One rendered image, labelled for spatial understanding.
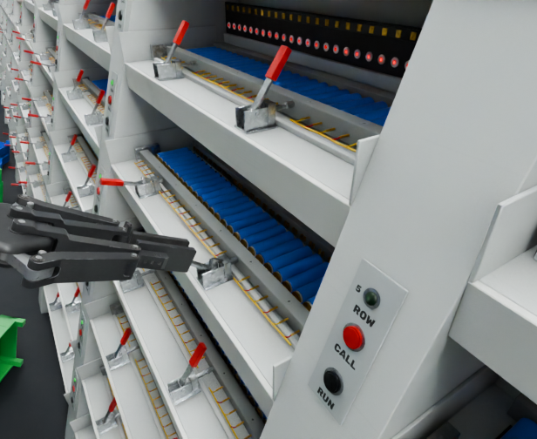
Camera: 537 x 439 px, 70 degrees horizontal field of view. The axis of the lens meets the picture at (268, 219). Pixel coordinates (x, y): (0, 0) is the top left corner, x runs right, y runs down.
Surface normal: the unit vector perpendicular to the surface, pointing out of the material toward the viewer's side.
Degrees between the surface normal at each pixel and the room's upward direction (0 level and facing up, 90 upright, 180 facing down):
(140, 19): 90
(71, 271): 92
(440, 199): 90
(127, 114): 90
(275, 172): 109
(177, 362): 19
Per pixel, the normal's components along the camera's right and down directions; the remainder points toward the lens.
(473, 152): -0.79, 0.00
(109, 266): 0.66, 0.48
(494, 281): 0.00, -0.84
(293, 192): -0.84, 0.29
